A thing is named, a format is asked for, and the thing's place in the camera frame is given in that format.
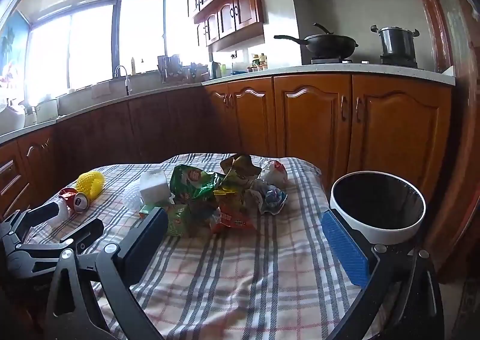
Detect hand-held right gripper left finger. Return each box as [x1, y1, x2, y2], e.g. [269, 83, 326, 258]
[35, 208, 169, 340]

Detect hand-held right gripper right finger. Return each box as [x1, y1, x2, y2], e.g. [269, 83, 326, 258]
[321, 209, 445, 340]

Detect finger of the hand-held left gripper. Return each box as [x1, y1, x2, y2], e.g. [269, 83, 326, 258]
[0, 200, 68, 247]
[5, 218, 105, 276]

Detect crushed green can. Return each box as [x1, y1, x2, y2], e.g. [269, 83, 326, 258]
[165, 204, 196, 237]

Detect white round bin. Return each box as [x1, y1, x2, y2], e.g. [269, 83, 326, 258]
[330, 171, 427, 245]

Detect crushed red can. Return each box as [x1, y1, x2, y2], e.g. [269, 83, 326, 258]
[59, 187, 91, 212]

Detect yellow spiky ball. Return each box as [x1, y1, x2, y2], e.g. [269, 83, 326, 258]
[77, 171, 106, 200]

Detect white tissue pack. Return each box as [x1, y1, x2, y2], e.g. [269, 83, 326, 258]
[139, 169, 171, 205]

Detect green chip bag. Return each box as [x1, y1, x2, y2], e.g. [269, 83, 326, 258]
[169, 165, 226, 209]

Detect red orange snack packet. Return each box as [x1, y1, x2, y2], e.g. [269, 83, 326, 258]
[209, 208, 257, 233]

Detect crumpled paper ball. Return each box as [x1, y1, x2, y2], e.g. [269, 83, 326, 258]
[245, 178, 287, 215]

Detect checked tablecloth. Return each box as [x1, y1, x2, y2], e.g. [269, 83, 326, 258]
[22, 153, 379, 340]

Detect crumpled silver wrapper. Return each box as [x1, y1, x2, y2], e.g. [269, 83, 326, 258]
[260, 160, 289, 188]

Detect white enamel pot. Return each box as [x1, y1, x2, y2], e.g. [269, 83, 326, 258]
[35, 98, 59, 123]

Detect yellow green snack bag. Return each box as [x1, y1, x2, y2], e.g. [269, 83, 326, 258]
[214, 154, 263, 213]

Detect wooden lower cabinets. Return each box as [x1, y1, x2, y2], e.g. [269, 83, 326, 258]
[0, 73, 454, 220]

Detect chrome faucet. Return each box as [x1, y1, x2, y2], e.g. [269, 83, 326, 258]
[114, 65, 132, 96]

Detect utensil rack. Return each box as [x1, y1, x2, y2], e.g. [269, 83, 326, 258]
[157, 55, 188, 85]

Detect kitchen window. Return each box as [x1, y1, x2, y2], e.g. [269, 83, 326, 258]
[24, 0, 199, 95]

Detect white kitchen countertop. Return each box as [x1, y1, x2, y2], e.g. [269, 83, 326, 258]
[0, 64, 456, 145]

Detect black gas stove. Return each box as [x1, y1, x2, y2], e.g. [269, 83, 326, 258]
[310, 54, 419, 69]

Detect black wok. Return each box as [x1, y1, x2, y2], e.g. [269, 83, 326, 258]
[274, 23, 359, 57]

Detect condiment bottles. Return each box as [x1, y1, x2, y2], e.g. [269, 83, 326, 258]
[245, 54, 269, 72]

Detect steel cooking pot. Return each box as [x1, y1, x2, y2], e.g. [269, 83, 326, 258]
[370, 24, 420, 57]

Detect blue wall picture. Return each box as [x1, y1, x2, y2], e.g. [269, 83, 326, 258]
[0, 11, 31, 89]

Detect wooden door frame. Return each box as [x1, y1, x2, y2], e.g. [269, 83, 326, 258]
[405, 0, 480, 281]

